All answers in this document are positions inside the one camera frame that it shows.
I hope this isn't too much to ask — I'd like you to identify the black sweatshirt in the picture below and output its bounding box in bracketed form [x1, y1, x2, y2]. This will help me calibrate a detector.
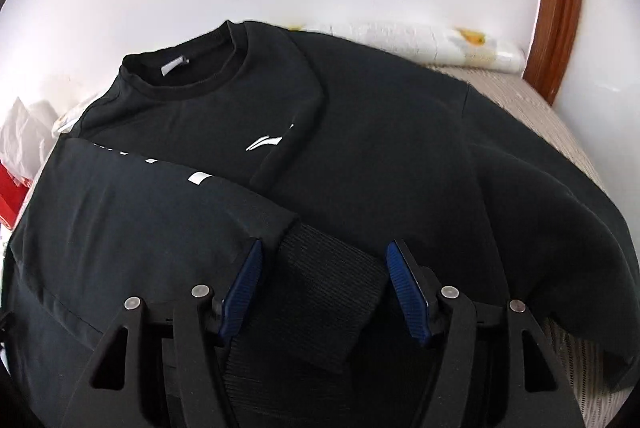
[0, 20, 640, 428]

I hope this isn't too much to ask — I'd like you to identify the white plastic bag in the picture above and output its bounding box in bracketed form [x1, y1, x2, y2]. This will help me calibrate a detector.
[0, 96, 62, 189]

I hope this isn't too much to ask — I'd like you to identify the brown wooden bed frame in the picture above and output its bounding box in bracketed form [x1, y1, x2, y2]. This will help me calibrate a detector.
[525, 0, 587, 106]

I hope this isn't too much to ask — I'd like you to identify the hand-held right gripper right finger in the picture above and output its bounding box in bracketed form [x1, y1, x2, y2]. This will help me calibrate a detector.
[385, 238, 586, 428]

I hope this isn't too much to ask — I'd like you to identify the red paper bag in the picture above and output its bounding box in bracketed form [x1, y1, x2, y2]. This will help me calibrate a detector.
[0, 160, 34, 229]

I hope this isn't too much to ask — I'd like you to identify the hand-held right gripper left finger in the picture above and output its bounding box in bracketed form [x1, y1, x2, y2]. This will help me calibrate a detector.
[62, 238, 266, 428]

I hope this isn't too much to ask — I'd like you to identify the grey striped mattress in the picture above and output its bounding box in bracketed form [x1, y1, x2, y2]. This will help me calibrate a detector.
[420, 60, 632, 428]

